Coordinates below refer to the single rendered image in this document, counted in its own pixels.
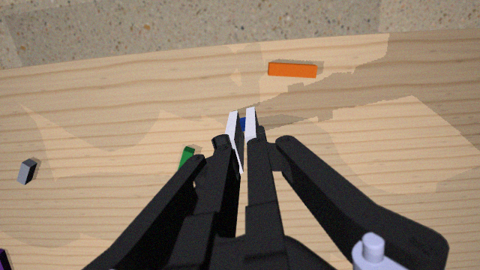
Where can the orange rod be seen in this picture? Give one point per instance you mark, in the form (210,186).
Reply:
(292,70)

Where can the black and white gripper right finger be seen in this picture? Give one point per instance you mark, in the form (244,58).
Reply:
(370,236)

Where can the green rod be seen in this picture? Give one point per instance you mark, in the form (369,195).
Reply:
(187,153)

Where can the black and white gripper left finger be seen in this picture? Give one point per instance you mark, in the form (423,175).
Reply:
(174,227)

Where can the small blue block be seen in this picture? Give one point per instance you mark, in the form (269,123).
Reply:
(242,123)

